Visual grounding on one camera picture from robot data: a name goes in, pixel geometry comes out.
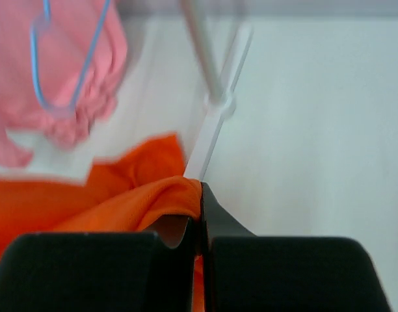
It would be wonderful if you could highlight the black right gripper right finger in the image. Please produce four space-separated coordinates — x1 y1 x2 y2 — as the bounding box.
201 183 390 311

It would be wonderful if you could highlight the metal clothes rack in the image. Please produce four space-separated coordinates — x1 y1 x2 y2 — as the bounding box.
180 1 253 180

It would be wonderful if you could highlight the pink t shirt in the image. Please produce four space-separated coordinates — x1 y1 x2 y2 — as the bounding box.
0 1 128 167

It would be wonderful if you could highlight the orange t shirt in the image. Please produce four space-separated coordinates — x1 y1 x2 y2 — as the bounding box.
0 135 205 311

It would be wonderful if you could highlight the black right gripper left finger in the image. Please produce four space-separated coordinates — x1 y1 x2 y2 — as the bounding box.
0 215 196 311

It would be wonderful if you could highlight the light blue wire hanger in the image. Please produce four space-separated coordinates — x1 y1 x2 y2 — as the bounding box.
30 1 111 118

